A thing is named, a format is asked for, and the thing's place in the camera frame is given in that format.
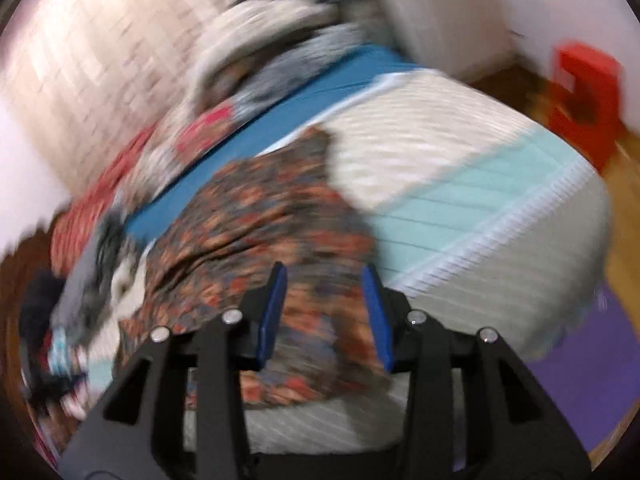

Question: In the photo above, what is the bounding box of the cream patterned pillow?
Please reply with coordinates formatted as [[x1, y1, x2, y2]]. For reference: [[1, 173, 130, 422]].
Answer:
[[184, 0, 338, 104]]

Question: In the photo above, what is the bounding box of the beige zigzag mattress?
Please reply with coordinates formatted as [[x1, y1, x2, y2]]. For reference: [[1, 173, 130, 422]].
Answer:
[[182, 68, 614, 456]]

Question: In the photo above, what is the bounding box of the floral patterned dress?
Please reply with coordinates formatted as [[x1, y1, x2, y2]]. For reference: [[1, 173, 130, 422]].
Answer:
[[115, 127, 382, 408]]

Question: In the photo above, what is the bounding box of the white fleece garment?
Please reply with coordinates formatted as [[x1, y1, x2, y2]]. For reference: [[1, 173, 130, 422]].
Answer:
[[110, 254, 146, 320]]

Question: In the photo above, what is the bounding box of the blue mesh mat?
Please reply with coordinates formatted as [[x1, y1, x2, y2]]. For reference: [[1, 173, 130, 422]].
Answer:
[[125, 44, 418, 242]]

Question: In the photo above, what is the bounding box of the purple floor mat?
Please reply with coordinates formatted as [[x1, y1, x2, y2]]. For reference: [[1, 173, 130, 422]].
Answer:
[[529, 283, 639, 452]]

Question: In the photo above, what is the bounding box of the white cabinet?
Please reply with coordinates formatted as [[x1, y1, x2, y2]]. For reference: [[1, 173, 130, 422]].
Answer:
[[382, 0, 515, 81]]

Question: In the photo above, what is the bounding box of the grey jacket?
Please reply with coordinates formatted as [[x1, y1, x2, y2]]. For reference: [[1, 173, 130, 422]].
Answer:
[[50, 207, 142, 347]]

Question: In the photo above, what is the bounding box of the red stool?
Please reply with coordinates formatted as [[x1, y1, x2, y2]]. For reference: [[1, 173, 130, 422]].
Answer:
[[548, 41, 623, 172]]

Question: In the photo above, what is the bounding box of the patchwork quilt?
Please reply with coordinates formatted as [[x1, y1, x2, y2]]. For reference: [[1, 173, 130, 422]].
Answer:
[[50, 23, 364, 276]]

